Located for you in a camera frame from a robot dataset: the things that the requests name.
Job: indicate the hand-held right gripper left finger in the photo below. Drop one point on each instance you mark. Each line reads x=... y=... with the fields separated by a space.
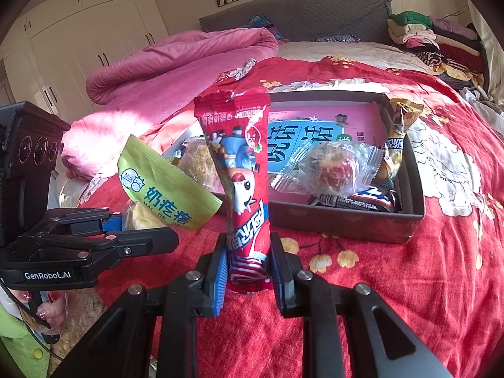
x=220 y=279

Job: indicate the pile of folded clothes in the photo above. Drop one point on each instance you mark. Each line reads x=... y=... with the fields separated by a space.
x=441 y=47

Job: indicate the cream curtain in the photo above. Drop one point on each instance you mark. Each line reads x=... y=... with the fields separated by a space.
x=492 y=55

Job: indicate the pink and blue book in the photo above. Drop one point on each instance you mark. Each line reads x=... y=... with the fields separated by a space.
x=299 y=141

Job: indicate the beige bed sheet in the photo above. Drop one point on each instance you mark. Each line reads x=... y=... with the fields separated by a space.
x=354 y=55

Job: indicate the red cartoon snack packet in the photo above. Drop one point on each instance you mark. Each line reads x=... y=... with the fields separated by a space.
x=240 y=181

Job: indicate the clear floss cake packet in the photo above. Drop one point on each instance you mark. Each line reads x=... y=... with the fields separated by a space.
x=199 y=165

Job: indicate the clear red candy packet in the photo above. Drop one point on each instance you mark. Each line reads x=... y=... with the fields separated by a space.
x=334 y=167

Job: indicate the dark patterned pillow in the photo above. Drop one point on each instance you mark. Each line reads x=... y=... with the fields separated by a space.
x=338 y=38

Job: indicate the grey padded headboard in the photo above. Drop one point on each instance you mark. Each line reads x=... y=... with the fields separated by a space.
x=307 y=13

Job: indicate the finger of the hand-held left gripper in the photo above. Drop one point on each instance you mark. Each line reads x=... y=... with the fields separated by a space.
x=149 y=240
x=112 y=222

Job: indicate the red floral blanket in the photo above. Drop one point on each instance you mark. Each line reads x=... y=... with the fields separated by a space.
x=433 y=275

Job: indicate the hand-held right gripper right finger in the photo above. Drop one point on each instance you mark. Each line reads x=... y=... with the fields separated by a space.
x=277 y=279

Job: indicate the grey cardboard box tray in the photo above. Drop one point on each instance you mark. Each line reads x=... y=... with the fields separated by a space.
x=346 y=224

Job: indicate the long yellow snack packet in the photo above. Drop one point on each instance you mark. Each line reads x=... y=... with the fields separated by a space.
x=395 y=145

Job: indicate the brown chocolate bar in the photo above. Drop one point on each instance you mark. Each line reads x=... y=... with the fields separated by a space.
x=354 y=201

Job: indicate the green snack packet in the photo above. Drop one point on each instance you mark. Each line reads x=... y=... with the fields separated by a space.
x=157 y=181

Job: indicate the white crumpled cloth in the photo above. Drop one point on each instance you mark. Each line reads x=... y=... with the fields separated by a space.
x=482 y=100

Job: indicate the striped colourful pillow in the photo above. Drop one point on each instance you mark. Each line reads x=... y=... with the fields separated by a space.
x=262 y=27

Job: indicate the shaggy beige rug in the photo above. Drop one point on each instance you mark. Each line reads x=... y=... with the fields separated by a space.
x=84 y=311

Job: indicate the person's left hand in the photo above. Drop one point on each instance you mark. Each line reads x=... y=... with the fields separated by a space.
x=57 y=309

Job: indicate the pink quilt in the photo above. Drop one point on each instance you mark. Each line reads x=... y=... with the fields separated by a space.
x=169 y=78

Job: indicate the cream wardrobe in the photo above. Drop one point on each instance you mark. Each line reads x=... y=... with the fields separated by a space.
x=90 y=27

